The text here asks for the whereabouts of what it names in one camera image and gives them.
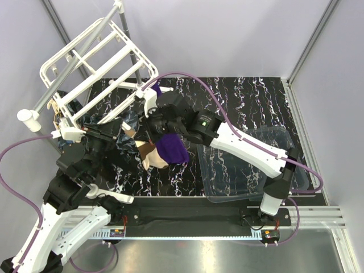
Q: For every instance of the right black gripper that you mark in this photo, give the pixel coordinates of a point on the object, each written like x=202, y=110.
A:
x=145, y=123

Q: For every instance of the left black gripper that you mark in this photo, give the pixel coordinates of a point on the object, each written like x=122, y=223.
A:
x=107, y=131

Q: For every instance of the purple sock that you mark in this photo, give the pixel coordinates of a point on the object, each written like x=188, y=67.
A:
x=172, y=149

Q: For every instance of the brown striped sock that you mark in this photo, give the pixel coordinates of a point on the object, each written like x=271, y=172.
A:
x=148, y=153

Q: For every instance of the white plastic clip hanger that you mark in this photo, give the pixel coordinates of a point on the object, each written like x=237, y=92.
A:
x=69, y=52

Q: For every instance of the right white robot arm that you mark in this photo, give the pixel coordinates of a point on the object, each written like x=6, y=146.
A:
x=169, y=113

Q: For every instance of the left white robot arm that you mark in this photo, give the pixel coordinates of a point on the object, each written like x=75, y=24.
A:
x=45, y=250

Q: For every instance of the dark leaf patterned cloth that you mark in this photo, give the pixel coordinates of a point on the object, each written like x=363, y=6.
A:
x=124, y=143

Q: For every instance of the yellow zip tie tag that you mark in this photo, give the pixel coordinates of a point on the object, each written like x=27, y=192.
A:
x=57, y=112

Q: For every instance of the black marbled mat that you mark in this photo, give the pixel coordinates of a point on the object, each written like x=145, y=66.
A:
x=250, y=103

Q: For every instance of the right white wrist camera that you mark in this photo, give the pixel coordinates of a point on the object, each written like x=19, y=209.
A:
x=149, y=96

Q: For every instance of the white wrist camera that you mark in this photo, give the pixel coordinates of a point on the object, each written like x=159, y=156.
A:
x=67, y=131
x=149, y=96

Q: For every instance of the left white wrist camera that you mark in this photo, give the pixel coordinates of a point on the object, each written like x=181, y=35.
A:
x=67, y=131

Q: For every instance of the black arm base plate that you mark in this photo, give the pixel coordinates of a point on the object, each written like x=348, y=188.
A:
x=172, y=217

